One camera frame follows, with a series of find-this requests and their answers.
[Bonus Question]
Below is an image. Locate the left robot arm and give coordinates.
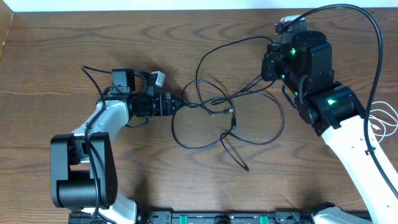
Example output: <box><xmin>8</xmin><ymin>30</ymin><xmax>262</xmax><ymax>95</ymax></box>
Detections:
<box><xmin>50</xmin><ymin>68</ymin><xmax>182</xmax><ymax>223</ymax></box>

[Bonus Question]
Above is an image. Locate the black USB cable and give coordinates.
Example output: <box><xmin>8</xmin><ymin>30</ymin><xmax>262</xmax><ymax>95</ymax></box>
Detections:
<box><xmin>170</xmin><ymin>79</ymin><xmax>236</xmax><ymax>150</ymax></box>

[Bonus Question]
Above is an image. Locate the white USB cable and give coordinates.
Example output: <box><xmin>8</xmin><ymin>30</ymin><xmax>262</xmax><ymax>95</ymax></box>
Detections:
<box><xmin>368</xmin><ymin>101</ymin><xmax>398</xmax><ymax>144</ymax></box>

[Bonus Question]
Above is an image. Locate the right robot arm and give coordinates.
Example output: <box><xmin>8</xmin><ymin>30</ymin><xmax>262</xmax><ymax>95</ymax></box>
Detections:
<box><xmin>262</xmin><ymin>31</ymin><xmax>397</xmax><ymax>223</ymax></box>

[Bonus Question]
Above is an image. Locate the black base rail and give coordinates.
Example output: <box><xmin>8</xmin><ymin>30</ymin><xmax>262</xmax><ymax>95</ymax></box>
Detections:
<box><xmin>68</xmin><ymin>210</ymin><xmax>382</xmax><ymax>224</ymax></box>

